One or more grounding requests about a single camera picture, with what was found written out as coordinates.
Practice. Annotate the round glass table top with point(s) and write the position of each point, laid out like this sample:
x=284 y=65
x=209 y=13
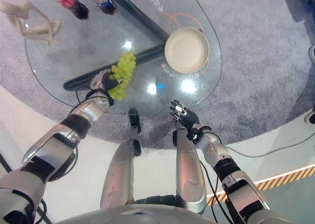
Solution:
x=128 y=51

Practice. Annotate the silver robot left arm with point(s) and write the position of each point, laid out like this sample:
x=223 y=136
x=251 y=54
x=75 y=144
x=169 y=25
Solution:
x=49 y=157

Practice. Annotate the yellow black striped floor tape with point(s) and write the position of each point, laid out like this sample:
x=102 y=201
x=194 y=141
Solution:
x=264 y=181

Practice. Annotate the dark table base frame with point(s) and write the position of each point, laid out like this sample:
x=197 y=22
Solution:
x=147 y=44

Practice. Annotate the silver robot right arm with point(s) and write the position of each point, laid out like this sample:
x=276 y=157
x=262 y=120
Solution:
x=231 y=172

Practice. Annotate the silver robot torso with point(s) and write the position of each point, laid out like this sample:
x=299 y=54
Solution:
x=157 y=213

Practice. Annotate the red label cola bottle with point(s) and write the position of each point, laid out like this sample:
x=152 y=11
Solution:
x=70 y=1

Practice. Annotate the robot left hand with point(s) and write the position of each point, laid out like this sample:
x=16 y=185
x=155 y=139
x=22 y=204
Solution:
x=104 y=82

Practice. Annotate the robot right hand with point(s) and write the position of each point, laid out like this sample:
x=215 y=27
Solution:
x=185 y=114

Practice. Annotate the grey round carpet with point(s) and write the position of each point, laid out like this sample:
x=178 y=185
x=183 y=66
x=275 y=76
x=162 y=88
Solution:
x=246 y=61

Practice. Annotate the beige round plate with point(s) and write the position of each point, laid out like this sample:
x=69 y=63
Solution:
x=186 y=49

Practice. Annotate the green grape bunch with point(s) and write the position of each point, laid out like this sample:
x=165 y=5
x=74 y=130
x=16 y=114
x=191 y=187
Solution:
x=124 y=73

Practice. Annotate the silver robot right leg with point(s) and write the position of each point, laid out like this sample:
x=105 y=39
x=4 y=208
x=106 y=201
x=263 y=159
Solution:
x=189 y=169

